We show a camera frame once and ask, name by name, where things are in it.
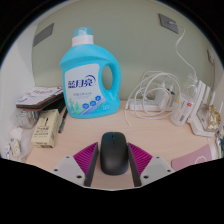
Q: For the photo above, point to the stack of books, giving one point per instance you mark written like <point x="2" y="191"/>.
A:
<point x="38" y="96"/>

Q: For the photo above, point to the pink mouse pad with drawing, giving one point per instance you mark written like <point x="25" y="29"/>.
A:
<point x="190" y="160"/>

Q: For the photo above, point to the blue detergent bottle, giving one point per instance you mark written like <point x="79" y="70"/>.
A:
<point x="83" y="73"/>

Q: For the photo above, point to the black computer mouse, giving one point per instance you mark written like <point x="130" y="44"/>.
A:
<point x="114" y="153"/>

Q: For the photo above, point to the white power strip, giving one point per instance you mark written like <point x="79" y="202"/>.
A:
<point x="136" y="105"/>

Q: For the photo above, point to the black pen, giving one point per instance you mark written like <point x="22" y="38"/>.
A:
<point x="63" y="120"/>

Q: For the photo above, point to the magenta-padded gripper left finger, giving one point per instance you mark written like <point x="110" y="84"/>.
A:
<point x="66" y="166"/>

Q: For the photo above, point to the white wall adapter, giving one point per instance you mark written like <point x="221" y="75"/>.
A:
<point x="210" y="57"/>

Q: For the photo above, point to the white charger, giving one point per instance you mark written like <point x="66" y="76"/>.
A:
<point x="163" y="98"/>

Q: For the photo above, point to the clear plastic bag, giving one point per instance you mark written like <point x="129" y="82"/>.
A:
<point x="25" y="118"/>

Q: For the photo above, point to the gold snack bag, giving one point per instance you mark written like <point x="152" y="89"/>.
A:
<point x="213" y="118"/>

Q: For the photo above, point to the small white packet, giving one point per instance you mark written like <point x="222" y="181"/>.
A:
<point x="13" y="148"/>

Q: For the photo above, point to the beige small carton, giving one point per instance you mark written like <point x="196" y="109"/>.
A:
<point x="45" y="130"/>

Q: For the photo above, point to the grey blank wall plate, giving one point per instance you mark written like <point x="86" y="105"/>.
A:
<point x="43" y="34"/>

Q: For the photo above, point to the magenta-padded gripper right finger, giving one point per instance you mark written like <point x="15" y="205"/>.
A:
<point x="156" y="166"/>

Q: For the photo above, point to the grey wall outlet plate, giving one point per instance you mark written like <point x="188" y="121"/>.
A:
<point x="168" y="23"/>

